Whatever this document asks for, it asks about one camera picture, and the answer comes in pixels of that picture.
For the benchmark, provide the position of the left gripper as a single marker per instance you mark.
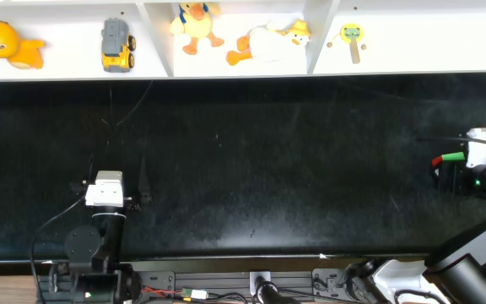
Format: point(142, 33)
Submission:
point(132, 203)

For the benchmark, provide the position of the grey and yellow toy truck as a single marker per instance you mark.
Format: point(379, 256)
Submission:
point(116, 46)

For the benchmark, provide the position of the orange dinosaur toy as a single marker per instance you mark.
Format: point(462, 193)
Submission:
point(2, 42)

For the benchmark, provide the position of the yellow rattle drum toy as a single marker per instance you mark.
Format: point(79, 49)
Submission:
point(351, 34)

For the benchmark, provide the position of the many-coloured puzzle cube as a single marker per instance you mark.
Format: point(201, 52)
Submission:
point(451, 157)

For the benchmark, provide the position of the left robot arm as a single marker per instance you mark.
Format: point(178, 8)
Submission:
point(108, 240)

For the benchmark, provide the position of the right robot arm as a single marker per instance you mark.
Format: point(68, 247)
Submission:
point(471, 253)

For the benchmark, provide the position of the yellow plush duck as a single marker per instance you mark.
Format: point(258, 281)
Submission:
point(196, 25)

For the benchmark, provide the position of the white plush duck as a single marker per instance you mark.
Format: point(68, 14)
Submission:
point(272, 44)

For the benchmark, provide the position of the white shelf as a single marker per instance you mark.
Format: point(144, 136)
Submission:
point(416, 50)

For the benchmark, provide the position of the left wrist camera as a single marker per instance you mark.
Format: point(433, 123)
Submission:
point(106, 190)

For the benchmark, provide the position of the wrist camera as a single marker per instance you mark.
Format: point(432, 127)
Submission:
point(481, 148)
point(106, 190)

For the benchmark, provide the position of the mounting rail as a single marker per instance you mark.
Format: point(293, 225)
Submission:
point(226, 287)

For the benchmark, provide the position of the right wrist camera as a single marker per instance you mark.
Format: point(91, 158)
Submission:
point(481, 148)

